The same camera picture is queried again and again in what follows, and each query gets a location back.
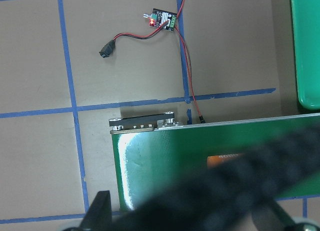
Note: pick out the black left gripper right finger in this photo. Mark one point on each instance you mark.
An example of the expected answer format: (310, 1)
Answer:
(272, 217)

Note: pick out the green plastic tray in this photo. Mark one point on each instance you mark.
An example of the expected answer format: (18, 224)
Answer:
(306, 34)

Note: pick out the orange cylinder with label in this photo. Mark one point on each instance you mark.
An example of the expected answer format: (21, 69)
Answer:
(215, 160)

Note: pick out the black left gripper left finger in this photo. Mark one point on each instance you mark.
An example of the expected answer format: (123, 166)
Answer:
(99, 214)

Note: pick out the small motor controller board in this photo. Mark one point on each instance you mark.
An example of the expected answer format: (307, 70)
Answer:
(158, 17)

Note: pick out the green conveyor belt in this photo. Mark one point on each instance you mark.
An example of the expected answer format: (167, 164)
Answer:
(152, 152)

